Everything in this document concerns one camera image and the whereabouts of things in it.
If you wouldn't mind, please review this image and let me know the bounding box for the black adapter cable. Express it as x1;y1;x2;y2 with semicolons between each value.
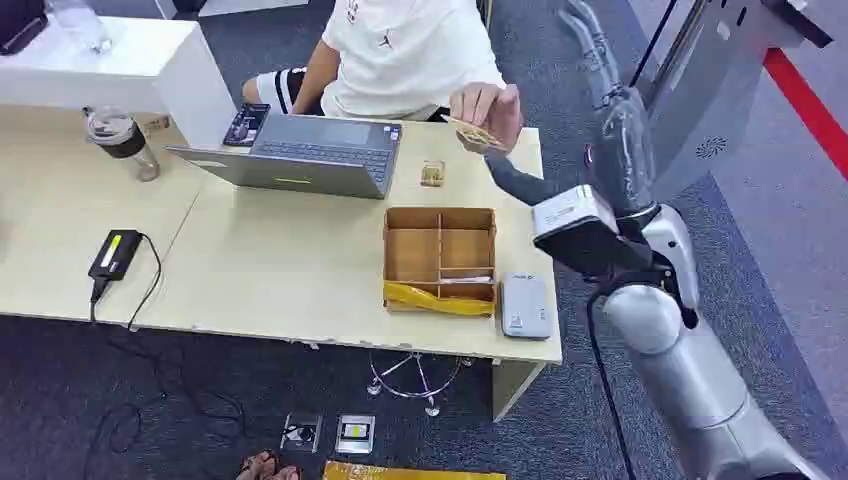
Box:
88;233;164;333

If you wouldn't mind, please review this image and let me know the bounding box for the silver floor socket plate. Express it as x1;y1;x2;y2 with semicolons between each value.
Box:
280;413;324;454
334;414;376;456

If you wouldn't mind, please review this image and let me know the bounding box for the grey metal stand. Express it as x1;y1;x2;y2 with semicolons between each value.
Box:
629;0;835;200

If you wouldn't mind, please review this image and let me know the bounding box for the white card reader device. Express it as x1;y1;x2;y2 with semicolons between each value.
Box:
498;271;554;342

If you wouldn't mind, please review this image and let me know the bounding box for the pale wooden desk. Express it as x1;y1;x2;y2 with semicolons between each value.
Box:
0;103;564;423

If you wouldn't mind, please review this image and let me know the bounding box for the person's hand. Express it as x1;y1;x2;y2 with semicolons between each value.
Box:
449;82;525;154

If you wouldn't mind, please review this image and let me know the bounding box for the person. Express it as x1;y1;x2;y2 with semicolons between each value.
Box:
241;0;525;154

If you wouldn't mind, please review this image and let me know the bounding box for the clear plastic water bottle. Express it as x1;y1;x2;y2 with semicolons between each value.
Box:
47;0;114;56

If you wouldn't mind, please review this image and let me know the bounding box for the yellow package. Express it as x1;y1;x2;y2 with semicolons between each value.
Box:
322;460;507;480

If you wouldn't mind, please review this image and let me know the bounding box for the black bag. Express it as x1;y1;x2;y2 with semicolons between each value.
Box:
0;0;50;57

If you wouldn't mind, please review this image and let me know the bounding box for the black power adapter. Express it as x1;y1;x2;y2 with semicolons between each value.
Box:
87;229;144;282

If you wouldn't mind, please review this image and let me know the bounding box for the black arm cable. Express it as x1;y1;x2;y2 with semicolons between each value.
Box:
585;263;684;480

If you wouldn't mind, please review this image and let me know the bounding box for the grey laptop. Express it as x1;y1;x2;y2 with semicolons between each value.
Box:
165;113;404;201

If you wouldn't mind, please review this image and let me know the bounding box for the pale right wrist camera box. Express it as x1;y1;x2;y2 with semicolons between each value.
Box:
531;184;655;278

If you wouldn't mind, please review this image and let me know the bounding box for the chrome chair base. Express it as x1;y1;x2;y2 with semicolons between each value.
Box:
366;351;476;419

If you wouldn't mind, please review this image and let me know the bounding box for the yellow plastic tape strip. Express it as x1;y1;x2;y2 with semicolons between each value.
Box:
383;280;496;317

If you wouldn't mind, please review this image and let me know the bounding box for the wooden card box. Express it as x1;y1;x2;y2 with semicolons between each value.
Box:
382;206;498;318

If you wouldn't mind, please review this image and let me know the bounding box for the clear bottle with black band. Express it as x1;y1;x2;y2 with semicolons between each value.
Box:
82;105;162;183

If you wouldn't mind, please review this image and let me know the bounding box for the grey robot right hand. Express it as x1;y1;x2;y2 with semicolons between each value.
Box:
485;0;662;219

